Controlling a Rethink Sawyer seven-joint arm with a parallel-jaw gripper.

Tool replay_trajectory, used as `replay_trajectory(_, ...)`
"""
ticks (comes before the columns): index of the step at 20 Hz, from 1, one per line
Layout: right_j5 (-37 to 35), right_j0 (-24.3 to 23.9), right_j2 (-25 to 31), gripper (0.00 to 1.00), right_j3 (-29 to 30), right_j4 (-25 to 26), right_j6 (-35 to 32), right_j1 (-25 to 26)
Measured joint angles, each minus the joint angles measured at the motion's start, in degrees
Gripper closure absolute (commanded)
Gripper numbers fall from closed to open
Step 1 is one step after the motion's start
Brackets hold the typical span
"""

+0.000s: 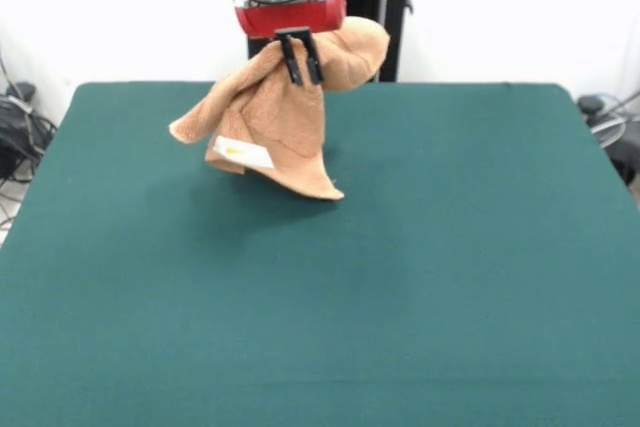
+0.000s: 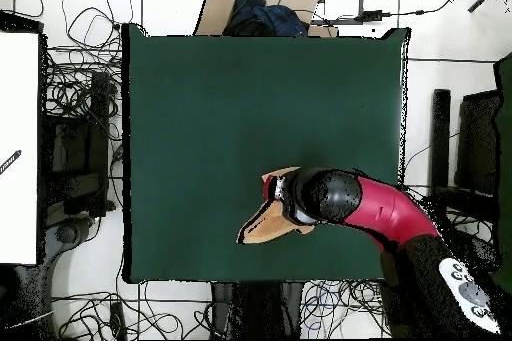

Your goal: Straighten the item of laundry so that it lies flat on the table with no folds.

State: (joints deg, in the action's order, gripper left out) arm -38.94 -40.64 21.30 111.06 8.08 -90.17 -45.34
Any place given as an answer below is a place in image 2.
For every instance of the brown cardboard box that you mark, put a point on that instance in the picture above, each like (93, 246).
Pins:
(216, 13)

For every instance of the orange terry towel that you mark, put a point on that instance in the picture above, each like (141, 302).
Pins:
(272, 225)

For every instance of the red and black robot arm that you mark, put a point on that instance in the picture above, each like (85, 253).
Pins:
(384, 213)

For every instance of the black power strip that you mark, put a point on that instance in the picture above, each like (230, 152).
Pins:
(118, 321)

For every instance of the dark green table cloth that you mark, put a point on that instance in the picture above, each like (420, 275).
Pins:
(200, 97)

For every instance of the black striped stick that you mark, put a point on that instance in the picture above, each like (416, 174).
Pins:
(10, 162)

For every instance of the black power adapter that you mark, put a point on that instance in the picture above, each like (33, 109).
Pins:
(370, 16)

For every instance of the black frame stand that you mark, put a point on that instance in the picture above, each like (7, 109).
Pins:
(98, 137)

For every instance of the dark blue garment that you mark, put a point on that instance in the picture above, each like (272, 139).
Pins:
(272, 19)

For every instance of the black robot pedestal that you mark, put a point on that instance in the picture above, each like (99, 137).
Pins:
(256, 309)

